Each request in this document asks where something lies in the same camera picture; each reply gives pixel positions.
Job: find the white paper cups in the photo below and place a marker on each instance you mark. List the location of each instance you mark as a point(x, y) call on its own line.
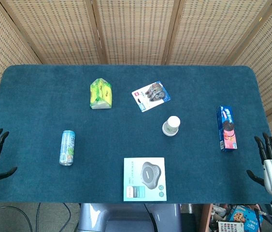
point(171, 125)

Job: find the blue chocolate cookie box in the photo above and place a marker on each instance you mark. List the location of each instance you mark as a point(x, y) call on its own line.
point(243, 216)

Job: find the blue Oreo cookie box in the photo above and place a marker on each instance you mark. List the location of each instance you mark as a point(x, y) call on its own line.
point(227, 129)

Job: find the colourful sticker sheet pack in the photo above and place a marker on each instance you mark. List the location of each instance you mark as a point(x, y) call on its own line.
point(230, 227)

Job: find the light blue drink can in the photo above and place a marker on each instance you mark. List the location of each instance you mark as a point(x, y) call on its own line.
point(67, 148)

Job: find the blue felt table cover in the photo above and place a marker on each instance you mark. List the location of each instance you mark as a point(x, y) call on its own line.
point(116, 135)

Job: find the Philips speakerphone box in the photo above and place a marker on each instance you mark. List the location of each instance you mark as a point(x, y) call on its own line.
point(145, 179)

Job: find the green yellow tissue pack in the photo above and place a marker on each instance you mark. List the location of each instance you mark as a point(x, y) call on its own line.
point(100, 94)

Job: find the grey blue robot torso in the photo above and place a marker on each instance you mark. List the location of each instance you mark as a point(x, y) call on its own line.
point(126, 218)

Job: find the correction tape blister pack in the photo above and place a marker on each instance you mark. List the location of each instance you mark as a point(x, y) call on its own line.
point(150, 96)

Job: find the brown wooden shelf post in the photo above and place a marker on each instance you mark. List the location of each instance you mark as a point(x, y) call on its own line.
point(205, 217)

